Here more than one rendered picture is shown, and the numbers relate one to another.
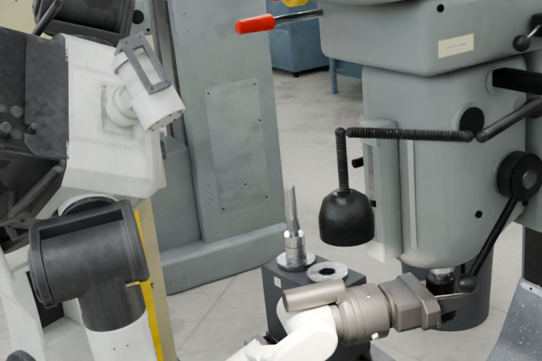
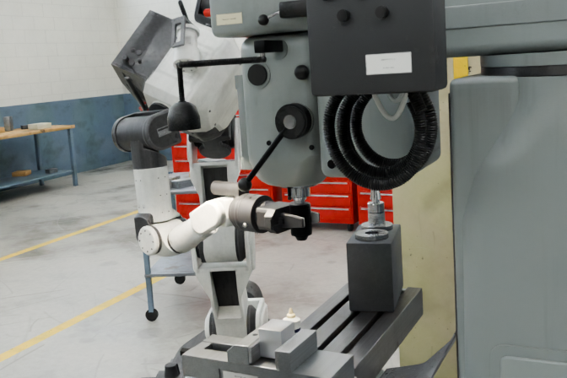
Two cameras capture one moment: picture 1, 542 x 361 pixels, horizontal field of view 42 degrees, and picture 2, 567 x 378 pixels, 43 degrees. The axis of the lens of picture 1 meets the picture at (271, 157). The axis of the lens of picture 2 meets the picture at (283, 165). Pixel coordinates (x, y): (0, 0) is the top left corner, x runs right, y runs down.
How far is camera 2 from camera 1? 1.52 m
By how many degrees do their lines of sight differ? 54
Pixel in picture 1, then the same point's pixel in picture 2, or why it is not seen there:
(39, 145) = (138, 69)
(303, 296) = (218, 185)
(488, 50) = (254, 24)
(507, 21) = (269, 6)
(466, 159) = (257, 99)
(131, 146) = (186, 81)
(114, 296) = (136, 150)
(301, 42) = not seen: outside the picture
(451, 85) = (245, 47)
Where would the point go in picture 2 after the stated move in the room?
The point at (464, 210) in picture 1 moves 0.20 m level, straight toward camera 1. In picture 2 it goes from (257, 137) to (162, 146)
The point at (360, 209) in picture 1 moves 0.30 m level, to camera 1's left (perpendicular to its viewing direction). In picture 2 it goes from (175, 110) to (118, 108)
